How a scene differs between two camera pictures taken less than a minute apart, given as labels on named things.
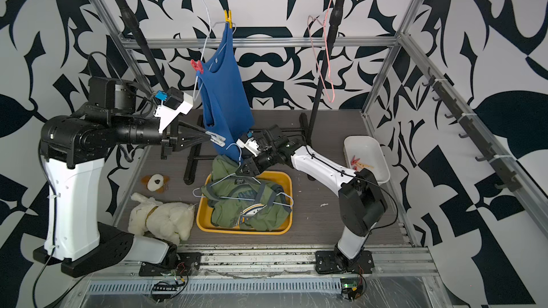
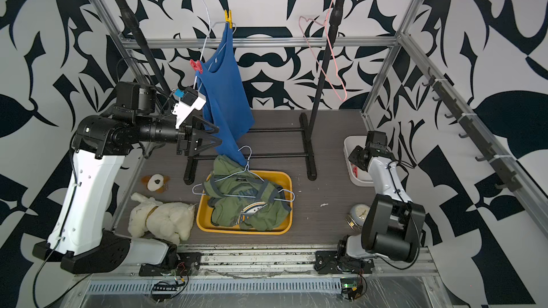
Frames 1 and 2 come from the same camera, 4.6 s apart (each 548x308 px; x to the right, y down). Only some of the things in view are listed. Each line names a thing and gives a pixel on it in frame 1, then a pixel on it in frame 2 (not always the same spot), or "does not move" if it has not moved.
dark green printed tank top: [244, 201] does not move
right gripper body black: [262, 160] -> [357, 156]
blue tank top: [226, 100] does not move
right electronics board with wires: [352, 288] does not move
